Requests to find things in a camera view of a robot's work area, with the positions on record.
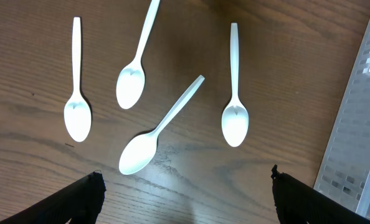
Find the white spoon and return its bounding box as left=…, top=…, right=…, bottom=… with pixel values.
left=221, top=22, right=249, bottom=147
left=116, top=0, right=160, bottom=110
left=118, top=75, right=205, bottom=175
left=64, top=17, right=92, bottom=142

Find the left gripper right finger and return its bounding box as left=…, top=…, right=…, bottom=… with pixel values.
left=271, top=165, right=370, bottom=224

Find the clear plastic basket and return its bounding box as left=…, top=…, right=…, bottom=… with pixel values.
left=314, top=20, right=370, bottom=220

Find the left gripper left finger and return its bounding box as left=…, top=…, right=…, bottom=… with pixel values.
left=0, top=172, right=106, bottom=224

